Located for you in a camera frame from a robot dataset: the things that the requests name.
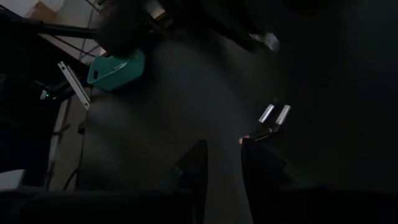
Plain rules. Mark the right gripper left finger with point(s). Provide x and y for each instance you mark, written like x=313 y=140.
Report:
x=196 y=180

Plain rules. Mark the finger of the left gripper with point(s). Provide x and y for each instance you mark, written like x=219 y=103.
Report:
x=217 y=18

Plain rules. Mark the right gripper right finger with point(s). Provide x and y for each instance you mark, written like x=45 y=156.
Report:
x=264 y=180

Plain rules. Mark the teal plastic bin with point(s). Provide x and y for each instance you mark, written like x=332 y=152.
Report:
x=115 y=73

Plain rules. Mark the black copper AA battery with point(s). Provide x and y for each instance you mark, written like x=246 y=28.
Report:
x=264 y=132

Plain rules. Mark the white AAA battery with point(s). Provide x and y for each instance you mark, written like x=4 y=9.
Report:
x=266 y=113
x=283 y=114

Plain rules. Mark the silver bracket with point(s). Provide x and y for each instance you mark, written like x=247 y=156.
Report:
x=74 y=85

